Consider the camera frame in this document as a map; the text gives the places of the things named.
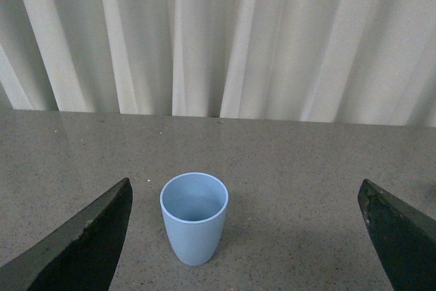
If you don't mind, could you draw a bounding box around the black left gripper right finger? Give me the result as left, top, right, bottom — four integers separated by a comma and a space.
358, 179, 435, 290

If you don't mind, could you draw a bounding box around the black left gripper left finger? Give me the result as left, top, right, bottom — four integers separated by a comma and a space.
1, 178, 133, 290

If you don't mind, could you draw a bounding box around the blue plastic cup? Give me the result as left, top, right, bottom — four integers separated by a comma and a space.
159, 172, 229, 266

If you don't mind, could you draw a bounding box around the white pleated curtain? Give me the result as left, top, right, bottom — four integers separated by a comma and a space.
1, 0, 435, 126

